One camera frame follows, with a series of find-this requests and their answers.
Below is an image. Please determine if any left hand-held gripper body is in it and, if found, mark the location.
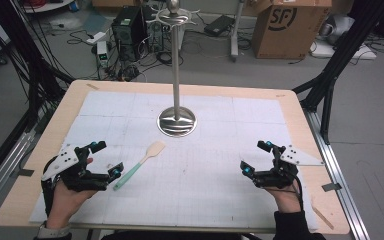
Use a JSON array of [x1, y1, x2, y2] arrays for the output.
[[40, 143, 112, 193]]

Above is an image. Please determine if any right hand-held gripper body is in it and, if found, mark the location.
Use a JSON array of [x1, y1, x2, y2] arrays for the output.
[[251, 144, 325, 190]]

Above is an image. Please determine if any wooden spatula with teal handle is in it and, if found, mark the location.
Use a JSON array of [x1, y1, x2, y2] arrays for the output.
[[112, 140, 167, 192]]

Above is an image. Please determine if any tall metal utensil stand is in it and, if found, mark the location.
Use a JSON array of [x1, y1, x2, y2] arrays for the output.
[[145, 0, 201, 138]]

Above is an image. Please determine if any person's right hand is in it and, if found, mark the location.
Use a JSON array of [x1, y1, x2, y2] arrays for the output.
[[265, 182, 305, 214]]

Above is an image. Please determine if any person's left hand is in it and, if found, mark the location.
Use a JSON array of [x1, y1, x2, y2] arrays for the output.
[[47, 181, 96, 226]]

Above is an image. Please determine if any black tape piece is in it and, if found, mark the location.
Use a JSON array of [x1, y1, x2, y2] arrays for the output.
[[321, 182, 343, 193], [16, 168, 35, 178]]

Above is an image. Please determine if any white grid mat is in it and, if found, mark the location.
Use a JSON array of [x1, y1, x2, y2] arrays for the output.
[[28, 90, 320, 232]]

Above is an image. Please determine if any thin wooden strip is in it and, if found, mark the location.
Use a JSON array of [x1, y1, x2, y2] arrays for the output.
[[311, 204, 335, 231]]

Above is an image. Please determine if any grey wristwatch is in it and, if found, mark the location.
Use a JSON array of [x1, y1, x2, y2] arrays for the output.
[[36, 221, 72, 240]]

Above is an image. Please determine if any person's dark torso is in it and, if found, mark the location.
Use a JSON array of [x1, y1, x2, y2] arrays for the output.
[[100, 230, 274, 240]]

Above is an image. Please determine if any small white box, green display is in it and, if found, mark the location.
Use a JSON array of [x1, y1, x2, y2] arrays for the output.
[[96, 40, 110, 68]]

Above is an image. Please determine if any white power strip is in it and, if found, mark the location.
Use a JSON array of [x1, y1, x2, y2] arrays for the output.
[[86, 31, 108, 46]]

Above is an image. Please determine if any black computer tower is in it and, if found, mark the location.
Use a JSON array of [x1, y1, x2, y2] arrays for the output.
[[111, 5, 148, 63]]

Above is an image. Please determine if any brown cardboard box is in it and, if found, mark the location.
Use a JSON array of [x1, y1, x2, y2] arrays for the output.
[[251, 0, 333, 61]]

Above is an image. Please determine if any flat white board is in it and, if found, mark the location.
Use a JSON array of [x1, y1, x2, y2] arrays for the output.
[[309, 41, 378, 61]]

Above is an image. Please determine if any grey computer tower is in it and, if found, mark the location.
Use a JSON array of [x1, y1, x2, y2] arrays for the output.
[[143, 6, 168, 53]]

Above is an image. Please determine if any flat black device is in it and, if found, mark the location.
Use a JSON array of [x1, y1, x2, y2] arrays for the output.
[[203, 14, 236, 37]]

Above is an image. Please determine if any silver rounded appliance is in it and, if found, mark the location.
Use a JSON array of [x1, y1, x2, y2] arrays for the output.
[[319, 14, 356, 46]]

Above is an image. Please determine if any aluminium rail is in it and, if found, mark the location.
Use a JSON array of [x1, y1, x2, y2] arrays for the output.
[[0, 129, 38, 218], [304, 109, 372, 240]]

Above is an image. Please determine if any tangle of black floor cables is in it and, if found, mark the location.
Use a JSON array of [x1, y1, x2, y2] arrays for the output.
[[65, 27, 188, 82]]

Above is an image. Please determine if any black metal frame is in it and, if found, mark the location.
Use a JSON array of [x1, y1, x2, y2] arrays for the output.
[[0, 0, 75, 125], [292, 0, 384, 145]]

